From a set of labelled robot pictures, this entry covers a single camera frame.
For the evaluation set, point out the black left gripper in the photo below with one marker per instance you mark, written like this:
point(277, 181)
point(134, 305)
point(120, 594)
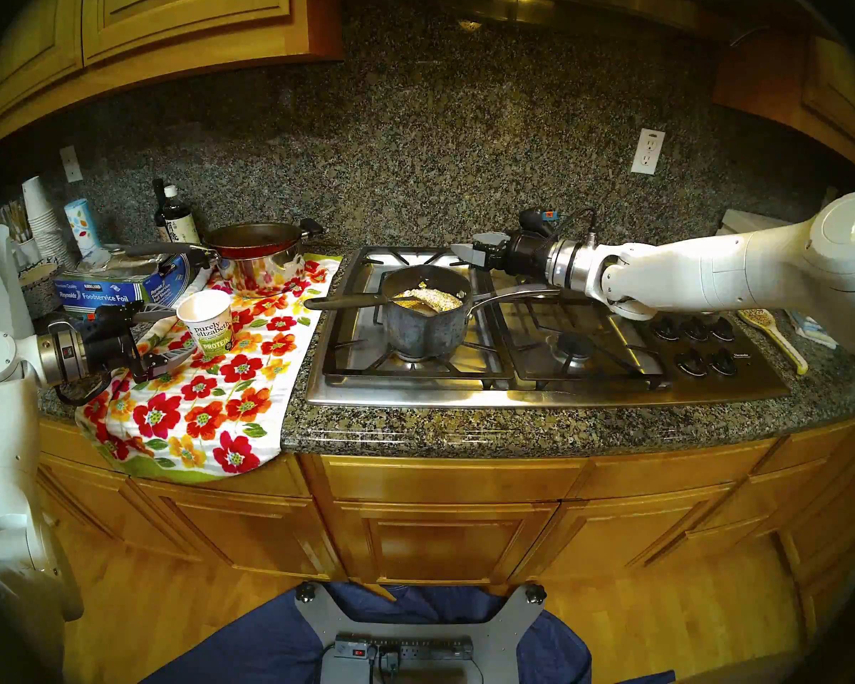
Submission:
point(110, 344)

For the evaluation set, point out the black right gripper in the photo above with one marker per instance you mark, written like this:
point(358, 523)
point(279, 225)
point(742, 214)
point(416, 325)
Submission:
point(524, 255)

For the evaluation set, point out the white paper oats cup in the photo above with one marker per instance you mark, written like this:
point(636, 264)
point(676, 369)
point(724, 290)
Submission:
point(208, 330)

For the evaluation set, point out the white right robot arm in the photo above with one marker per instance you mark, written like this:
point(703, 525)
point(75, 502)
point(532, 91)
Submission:
point(719, 276)

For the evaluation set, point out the shiny steel pot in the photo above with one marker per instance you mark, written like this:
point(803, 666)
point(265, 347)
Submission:
point(263, 273)

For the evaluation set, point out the yellow ceramic spoon rest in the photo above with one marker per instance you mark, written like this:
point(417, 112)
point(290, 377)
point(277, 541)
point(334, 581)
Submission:
point(755, 319)

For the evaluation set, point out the grain mix in saucepan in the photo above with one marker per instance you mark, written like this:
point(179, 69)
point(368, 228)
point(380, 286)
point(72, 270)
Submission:
point(438, 299)

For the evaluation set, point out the blue foil sheet box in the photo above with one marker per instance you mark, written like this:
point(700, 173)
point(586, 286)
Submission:
point(100, 294)

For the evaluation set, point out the crumpled foil sheet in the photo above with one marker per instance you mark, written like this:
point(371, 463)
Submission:
point(125, 262)

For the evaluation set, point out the floral kitchen towel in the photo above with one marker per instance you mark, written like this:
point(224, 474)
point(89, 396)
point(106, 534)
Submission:
point(206, 419)

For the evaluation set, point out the dark grey saucepan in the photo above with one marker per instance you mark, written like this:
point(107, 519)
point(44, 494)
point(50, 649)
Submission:
point(427, 333)

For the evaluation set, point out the dark bottle white cap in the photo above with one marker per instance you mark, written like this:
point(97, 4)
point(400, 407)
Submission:
point(183, 226)

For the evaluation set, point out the patterned round canister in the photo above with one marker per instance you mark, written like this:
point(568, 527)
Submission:
point(39, 287)

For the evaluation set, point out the red frying pan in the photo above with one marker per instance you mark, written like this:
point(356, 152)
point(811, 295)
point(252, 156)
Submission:
point(256, 241)

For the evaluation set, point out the dark bottle black cap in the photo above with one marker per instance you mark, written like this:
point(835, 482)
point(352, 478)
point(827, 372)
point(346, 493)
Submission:
point(158, 201)

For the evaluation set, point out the stainless gas cooktop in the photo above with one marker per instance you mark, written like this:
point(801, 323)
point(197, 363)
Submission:
point(541, 394)

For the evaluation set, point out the white cup with wooden sticks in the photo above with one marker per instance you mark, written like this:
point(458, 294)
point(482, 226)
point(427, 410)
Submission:
point(25, 248)

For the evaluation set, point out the white paper cup stack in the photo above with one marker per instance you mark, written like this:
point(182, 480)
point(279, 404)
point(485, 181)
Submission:
point(46, 223)

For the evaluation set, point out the black cooktop knob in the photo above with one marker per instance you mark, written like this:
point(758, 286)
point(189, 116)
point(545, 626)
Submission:
point(724, 363)
point(691, 363)
point(723, 328)
point(668, 328)
point(698, 328)

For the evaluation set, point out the white toaster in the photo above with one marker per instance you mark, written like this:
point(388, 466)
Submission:
point(748, 221)

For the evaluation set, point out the wooden base cabinet run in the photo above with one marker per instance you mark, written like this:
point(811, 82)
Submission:
point(434, 540)

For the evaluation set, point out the blue fabric cover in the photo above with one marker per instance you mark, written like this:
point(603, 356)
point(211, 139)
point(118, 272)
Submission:
point(256, 640)

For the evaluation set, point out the grey power strip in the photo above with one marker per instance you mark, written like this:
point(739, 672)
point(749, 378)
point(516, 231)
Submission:
point(420, 648)

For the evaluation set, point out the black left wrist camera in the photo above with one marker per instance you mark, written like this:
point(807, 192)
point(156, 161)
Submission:
point(107, 314)

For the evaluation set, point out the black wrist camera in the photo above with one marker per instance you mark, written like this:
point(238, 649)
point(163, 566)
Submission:
point(107, 314)
point(538, 221)

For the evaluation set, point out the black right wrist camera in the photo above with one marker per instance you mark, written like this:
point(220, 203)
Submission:
point(538, 221)

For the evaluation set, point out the white wall outlet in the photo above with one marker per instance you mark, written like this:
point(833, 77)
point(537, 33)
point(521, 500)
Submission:
point(648, 151)

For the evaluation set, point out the black base plate knob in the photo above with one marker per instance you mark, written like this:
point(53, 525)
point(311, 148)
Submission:
point(305, 592)
point(535, 594)

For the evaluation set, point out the wooden wall cabinet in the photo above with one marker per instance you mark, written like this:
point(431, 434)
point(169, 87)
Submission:
point(826, 91)
point(171, 20)

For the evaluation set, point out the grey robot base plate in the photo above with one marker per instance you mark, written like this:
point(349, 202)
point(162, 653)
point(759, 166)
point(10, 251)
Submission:
point(506, 633)

